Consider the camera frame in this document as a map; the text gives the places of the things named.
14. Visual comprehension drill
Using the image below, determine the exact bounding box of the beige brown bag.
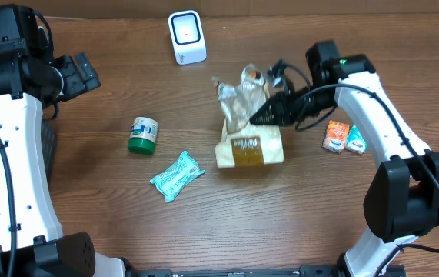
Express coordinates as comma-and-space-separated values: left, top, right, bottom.
213, 64, 284, 169

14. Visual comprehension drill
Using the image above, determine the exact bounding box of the orange tissue pack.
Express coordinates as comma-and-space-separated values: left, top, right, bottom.
322, 120, 350, 153

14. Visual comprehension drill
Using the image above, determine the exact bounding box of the teal white tissue pack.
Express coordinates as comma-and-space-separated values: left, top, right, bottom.
345, 124, 367, 154

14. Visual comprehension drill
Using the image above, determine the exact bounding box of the green lid white jar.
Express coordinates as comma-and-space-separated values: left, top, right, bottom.
128, 117, 159, 155

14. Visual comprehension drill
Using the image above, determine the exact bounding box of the teal snack packet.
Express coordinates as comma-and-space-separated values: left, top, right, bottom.
150, 151, 205, 202

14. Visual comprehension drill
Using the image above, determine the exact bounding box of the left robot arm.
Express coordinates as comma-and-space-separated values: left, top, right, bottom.
0, 4, 131, 276

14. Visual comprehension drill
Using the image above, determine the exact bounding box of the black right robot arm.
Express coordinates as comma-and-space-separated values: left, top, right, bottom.
250, 40, 439, 277

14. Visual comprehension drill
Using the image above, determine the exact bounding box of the white barcode scanner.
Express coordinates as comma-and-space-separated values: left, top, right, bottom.
168, 10, 207, 65

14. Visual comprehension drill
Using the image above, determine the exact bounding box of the brown cardboard backdrop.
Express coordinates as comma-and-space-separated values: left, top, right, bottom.
0, 0, 439, 19

